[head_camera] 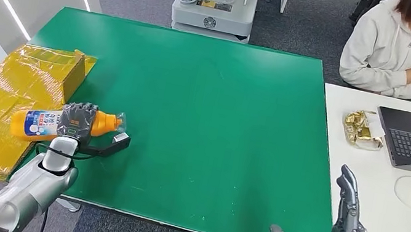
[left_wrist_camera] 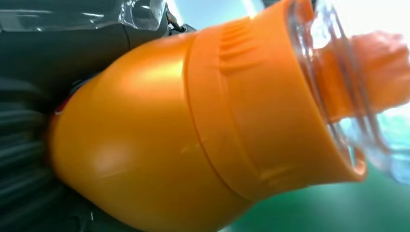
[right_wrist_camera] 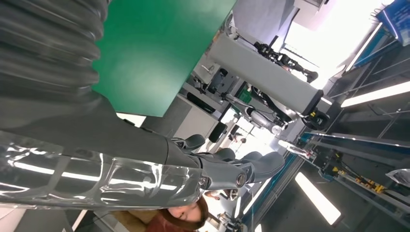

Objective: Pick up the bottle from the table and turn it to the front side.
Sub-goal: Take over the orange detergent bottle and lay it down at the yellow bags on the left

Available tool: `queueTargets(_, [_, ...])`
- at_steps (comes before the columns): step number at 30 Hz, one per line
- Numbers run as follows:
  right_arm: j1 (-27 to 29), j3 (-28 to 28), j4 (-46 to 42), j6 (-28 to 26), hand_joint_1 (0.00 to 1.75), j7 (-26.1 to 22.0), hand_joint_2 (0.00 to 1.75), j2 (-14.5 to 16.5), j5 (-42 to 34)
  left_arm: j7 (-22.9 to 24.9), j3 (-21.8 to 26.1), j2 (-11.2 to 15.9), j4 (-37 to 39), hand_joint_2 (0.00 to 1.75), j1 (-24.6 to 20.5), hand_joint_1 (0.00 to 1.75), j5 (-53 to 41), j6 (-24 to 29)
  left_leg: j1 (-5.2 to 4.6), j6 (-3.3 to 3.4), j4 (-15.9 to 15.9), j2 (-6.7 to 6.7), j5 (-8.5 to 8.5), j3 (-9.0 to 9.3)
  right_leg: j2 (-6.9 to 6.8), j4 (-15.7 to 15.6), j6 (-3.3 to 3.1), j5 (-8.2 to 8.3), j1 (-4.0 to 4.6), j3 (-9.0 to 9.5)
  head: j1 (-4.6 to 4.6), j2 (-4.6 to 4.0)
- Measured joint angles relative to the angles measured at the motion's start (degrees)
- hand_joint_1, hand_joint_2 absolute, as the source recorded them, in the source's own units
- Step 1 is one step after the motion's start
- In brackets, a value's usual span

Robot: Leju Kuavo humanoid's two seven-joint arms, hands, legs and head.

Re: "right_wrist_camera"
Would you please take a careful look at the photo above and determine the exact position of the person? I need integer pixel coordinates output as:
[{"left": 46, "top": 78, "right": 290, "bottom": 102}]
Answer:
[{"left": 146, "top": 196, "right": 209, "bottom": 232}]

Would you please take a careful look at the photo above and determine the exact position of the blue sign panel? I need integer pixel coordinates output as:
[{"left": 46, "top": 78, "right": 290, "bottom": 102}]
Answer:
[{"left": 376, "top": 0, "right": 410, "bottom": 40}]

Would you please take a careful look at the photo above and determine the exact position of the black rounded box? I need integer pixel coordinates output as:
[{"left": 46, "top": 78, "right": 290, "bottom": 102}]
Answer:
[{"left": 208, "top": 122, "right": 228, "bottom": 144}]

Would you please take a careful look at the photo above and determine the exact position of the white ceiling light bar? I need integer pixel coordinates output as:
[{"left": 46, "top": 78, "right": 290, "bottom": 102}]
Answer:
[
  {"left": 294, "top": 172, "right": 342, "bottom": 226},
  {"left": 340, "top": 81, "right": 410, "bottom": 109}
]

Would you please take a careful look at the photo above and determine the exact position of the white cabinet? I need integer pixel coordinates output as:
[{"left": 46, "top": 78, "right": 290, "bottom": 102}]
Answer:
[{"left": 174, "top": 93, "right": 222, "bottom": 142}]

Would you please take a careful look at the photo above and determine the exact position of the metal frame rack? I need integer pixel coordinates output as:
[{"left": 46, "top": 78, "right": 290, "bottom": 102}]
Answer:
[{"left": 299, "top": 131, "right": 410, "bottom": 226}]

